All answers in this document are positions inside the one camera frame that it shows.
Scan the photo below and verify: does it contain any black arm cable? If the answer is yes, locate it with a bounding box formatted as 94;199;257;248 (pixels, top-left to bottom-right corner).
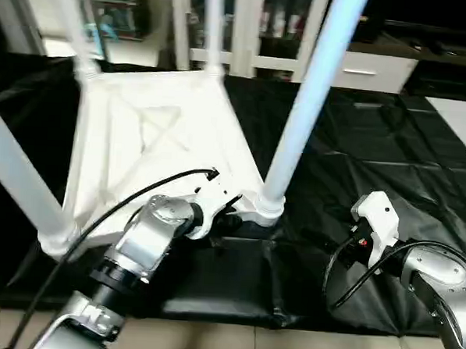
322;230;466;316
0;158;220;349

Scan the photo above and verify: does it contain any white glass door cabinet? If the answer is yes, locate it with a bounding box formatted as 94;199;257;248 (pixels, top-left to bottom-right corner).
166;0;333;83

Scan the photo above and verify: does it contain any black work mat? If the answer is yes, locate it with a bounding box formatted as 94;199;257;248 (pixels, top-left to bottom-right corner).
0;52;466;340

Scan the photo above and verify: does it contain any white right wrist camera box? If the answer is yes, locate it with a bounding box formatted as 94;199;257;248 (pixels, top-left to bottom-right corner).
347;190;403;270

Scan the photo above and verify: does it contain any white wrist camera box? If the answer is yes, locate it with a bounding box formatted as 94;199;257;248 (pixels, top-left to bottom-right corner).
347;190;403;270
184;172;245;242

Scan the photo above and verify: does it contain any white plastic table top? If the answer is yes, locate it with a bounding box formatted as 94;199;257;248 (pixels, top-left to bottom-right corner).
37;59;293;272

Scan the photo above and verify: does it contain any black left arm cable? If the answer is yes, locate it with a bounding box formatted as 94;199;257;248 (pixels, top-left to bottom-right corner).
0;158;220;349

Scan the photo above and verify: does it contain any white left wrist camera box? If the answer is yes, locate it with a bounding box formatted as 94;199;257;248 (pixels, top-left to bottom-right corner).
184;172;245;242

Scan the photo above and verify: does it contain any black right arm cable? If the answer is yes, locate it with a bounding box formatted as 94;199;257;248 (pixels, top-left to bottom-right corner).
322;230;466;316

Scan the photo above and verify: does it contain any teal stand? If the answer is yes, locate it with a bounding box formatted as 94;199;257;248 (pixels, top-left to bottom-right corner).
83;18;121;60

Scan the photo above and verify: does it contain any white drawer unit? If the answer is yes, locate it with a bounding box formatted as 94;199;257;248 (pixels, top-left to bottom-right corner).
300;49;418;95

